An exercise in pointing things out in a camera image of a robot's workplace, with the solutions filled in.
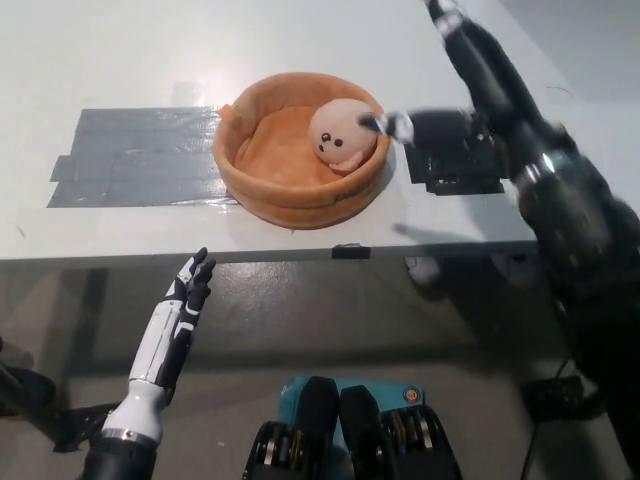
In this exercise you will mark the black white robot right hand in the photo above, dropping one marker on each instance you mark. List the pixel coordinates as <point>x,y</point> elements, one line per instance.
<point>490,95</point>

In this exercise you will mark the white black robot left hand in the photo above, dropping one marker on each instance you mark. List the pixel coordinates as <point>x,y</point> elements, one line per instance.
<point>160,345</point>

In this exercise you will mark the pink plush dumpling toy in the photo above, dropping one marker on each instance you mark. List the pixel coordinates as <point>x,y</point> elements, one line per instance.
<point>335,125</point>

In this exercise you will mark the dark table leg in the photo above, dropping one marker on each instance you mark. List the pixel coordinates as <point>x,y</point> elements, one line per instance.
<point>87,325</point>

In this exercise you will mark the black stand base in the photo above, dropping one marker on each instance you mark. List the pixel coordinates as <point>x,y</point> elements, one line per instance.
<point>22,390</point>

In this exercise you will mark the white shoe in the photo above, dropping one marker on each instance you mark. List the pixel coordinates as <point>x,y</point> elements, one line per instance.
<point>425,270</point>

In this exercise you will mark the orange plush round basket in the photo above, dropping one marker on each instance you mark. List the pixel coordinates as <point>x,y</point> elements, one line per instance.
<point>280,200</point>

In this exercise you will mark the small black tape strip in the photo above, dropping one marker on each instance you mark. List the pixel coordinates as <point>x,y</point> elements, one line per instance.
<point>350,251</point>

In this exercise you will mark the teal box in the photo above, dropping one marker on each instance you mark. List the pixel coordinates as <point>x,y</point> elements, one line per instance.
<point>385,392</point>

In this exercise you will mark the grey duct tape patch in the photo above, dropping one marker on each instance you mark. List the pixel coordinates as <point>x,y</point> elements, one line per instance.
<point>150,160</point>

